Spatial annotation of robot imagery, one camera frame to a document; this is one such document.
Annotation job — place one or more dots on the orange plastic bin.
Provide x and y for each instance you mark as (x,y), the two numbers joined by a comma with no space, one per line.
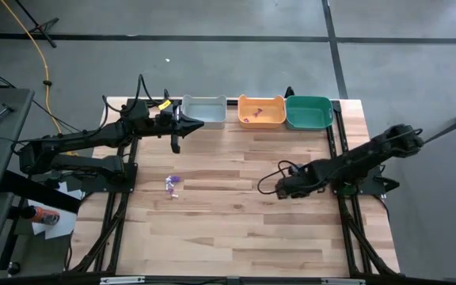
(267,116)

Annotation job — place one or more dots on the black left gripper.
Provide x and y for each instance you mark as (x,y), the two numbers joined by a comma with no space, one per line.
(154,128)

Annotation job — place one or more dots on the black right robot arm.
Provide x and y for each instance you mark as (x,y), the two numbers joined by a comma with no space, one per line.
(362,156)

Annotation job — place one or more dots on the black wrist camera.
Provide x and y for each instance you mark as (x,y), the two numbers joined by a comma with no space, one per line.
(296,170)
(166,118)

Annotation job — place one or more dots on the white plastic bin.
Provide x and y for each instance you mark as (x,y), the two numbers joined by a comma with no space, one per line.
(204,112)

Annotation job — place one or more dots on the purple plastic spider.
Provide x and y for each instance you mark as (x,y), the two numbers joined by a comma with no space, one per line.
(175,179)

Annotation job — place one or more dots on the black table clamp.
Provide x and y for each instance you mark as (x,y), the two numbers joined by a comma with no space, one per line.
(166,94)
(289,92)

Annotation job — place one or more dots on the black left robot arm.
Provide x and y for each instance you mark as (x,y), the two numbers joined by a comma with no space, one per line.
(93,136)

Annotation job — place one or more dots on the silver metal bracket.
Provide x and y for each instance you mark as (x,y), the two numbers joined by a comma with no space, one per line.
(121,280)
(343,281)

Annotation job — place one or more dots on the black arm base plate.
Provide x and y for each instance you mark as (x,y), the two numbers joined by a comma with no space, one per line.
(374,186)
(129,184)

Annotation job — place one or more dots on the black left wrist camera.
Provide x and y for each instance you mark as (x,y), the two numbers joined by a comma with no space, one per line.
(166,118)

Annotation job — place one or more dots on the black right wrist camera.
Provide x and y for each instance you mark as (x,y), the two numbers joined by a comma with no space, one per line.
(296,170)

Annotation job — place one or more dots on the black round foot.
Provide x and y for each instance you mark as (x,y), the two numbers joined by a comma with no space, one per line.
(14,268)

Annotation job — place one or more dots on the white paper sheet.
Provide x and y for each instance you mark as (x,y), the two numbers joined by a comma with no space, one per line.
(63,225)
(73,193)

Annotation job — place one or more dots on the orange can black cap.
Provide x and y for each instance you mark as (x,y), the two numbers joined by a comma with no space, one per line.
(44,217)

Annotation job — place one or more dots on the green plastic bin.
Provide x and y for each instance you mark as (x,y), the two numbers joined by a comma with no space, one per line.
(258,181)
(309,112)

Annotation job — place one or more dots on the black tripod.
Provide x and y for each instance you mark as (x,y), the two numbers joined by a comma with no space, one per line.
(45,35)

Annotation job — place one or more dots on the black aluminium rig frame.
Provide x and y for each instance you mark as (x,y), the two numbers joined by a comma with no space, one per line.
(196,281)

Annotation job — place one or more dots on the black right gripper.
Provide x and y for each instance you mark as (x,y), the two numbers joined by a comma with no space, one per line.
(299,186)

